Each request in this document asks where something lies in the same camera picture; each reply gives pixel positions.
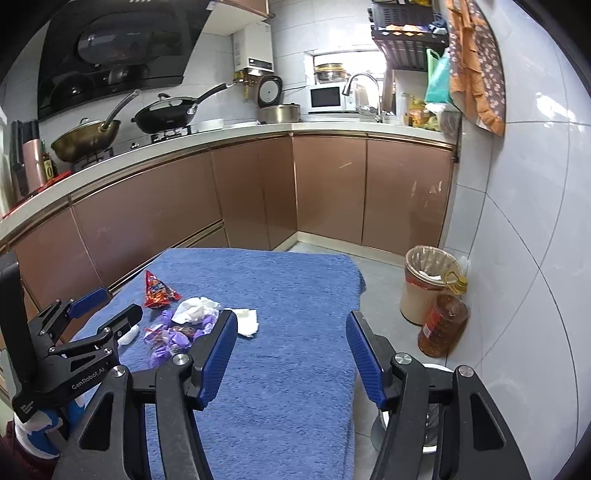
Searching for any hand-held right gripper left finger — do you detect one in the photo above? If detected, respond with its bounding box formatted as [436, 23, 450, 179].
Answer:
[51, 309, 239, 480]

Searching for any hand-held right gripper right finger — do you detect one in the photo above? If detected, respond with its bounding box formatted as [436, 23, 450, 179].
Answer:
[345, 310, 532, 480]

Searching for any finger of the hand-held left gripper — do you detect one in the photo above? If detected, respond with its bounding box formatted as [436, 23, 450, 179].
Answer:
[46, 304, 145, 361]
[28, 287, 112, 354]

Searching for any red and purple candy wrapper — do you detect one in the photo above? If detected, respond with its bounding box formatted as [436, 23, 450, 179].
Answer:
[144, 324, 174, 344]

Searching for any red snack packet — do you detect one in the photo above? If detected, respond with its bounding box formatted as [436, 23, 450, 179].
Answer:
[143, 270, 183, 309]

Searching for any large purple plastic wrapper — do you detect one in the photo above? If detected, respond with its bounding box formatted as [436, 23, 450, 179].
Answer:
[150, 335, 197, 368]

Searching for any beige bin with plastic bag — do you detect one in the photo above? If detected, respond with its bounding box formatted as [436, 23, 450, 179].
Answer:
[399, 246, 465, 326]

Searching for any blue and white cloth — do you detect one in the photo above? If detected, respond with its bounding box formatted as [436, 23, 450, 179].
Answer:
[13, 397, 86, 459]

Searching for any metal basin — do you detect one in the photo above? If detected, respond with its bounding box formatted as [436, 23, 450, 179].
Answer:
[372, 362, 455, 455]

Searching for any blue fluffy towel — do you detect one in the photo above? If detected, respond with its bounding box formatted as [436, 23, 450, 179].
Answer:
[69, 248, 365, 480]

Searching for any cooking oil bottle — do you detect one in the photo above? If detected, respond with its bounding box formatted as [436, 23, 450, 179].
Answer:
[418, 270, 470, 358]

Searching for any dark red cloth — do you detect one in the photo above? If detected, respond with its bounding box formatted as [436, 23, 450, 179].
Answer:
[0, 434, 58, 480]

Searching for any pink thermos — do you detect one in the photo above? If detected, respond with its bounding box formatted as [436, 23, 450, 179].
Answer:
[22, 121, 44, 195]

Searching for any golden wok with lid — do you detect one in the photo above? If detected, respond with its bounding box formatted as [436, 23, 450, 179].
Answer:
[51, 90, 139, 162]

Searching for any black knife block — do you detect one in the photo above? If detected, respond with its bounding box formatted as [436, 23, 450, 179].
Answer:
[9, 120, 28, 197]

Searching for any brown kitchen cabinet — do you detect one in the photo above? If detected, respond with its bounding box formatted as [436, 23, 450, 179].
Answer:
[0, 129, 462, 324]

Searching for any gas stove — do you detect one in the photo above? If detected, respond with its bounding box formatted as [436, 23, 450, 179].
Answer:
[69, 124, 199, 169]

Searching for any black wok with lid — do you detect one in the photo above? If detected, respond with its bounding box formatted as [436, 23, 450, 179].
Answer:
[131, 83, 236, 134]

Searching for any steel pot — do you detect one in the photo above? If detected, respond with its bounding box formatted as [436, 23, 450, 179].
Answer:
[259, 104, 302, 124]

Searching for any yellow packaged food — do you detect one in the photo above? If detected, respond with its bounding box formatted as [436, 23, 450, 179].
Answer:
[404, 99, 444, 131]

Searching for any black range hood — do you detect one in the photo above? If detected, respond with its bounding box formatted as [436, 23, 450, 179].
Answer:
[37, 0, 206, 123]

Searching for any white microwave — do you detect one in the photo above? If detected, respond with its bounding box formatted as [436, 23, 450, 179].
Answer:
[308, 83, 356, 114]

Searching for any white rice cooker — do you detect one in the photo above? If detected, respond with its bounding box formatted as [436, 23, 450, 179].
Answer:
[256, 75, 283, 109]

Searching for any chrome kitchen faucet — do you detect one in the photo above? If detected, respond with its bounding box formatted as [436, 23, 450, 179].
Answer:
[342, 72, 384, 121]

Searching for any green plastic bag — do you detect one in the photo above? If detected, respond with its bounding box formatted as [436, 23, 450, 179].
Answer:
[424, 48, 452, 104]

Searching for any golden pot with glass lid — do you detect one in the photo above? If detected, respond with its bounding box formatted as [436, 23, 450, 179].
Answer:
[314, 63, 347, 85]

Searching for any white water heater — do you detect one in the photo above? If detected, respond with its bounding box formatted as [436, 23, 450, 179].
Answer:
[232, 21, 274, 77]

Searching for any black dish rack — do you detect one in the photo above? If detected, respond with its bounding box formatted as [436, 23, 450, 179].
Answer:
[370, 2, 451, 72]

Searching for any brown and orange apron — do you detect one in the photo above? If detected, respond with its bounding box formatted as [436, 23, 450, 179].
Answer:
[448, 0, 506, 137]

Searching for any brown wall cabinet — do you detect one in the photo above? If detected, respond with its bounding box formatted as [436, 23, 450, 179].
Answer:
[203, 0, 275, 21]

